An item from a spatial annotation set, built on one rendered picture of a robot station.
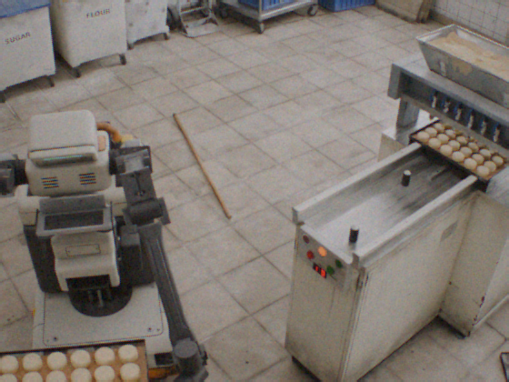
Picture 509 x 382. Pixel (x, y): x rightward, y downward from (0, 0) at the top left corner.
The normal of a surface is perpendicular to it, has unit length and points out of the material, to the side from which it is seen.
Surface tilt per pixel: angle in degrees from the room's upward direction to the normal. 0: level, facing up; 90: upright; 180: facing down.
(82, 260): 9
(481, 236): 90
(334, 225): 0
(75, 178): 98
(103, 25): 92
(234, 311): 0
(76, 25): 92
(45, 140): 43
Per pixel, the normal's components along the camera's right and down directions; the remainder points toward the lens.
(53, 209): 0.20, 0.61
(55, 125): 0.15, -0.17
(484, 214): -0.77, 0.37
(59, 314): 0.03, -0.79
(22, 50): 0.54, 0.54
